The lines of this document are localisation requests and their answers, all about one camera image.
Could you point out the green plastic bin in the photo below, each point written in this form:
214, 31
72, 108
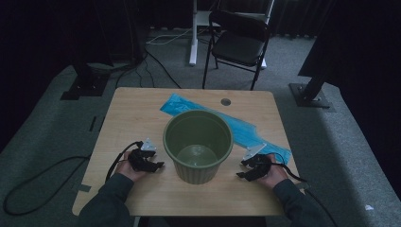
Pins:
195, 171

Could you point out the black stand base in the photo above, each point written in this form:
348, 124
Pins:
86, 85

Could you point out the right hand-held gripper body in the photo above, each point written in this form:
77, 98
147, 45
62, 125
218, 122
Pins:
262, 165

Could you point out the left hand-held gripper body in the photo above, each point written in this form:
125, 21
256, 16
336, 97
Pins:
138, 160

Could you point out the white desk frame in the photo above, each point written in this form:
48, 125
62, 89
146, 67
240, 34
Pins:
193, 47

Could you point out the black stand with base plate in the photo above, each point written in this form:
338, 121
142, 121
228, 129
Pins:
310, 94

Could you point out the grey tape strip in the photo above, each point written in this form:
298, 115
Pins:
84, 188

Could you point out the black floor tape strip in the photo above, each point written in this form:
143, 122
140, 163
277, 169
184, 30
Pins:
92, 123

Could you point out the dark curtain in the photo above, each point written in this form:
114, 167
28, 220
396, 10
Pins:
293, 19

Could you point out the black folding chair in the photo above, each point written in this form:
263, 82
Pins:
239, 47

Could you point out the grey table grommet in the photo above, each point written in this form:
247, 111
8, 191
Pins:
225, 101

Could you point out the blue plastic bag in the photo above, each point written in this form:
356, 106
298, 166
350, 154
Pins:
244, 130

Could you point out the person's right hand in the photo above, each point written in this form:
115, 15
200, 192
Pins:
275, 176

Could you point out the white paper scrap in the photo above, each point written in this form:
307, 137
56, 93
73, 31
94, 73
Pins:
369, 207

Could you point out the person's left hand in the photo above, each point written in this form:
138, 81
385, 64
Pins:
126, 171

